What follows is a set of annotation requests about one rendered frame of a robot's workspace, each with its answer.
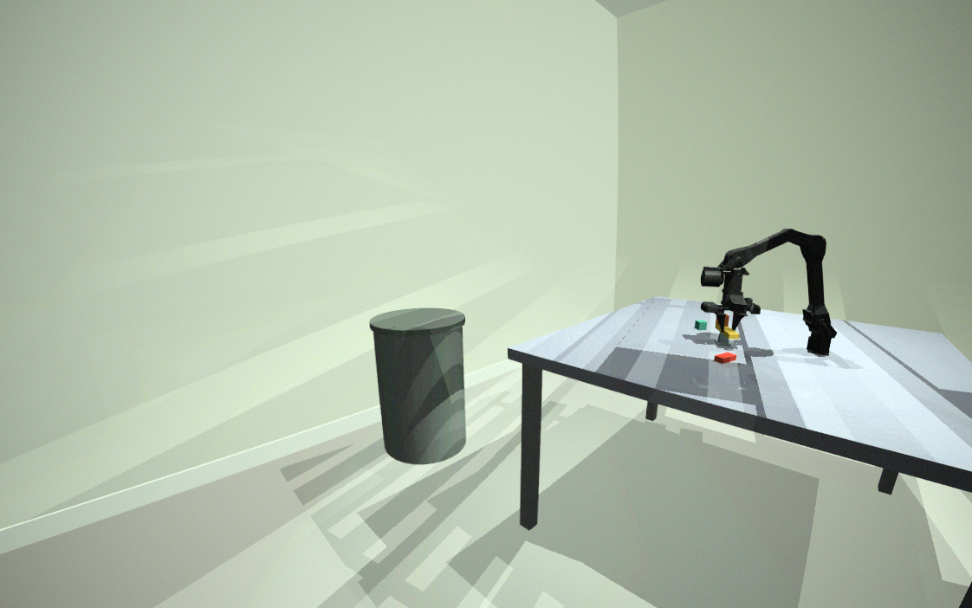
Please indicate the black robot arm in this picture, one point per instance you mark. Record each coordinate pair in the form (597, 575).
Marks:
(813, 249)

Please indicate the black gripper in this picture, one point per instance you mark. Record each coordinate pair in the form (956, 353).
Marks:
(711, 307)

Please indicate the yellow bar with orange block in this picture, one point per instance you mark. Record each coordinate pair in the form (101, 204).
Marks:
(728, 332)

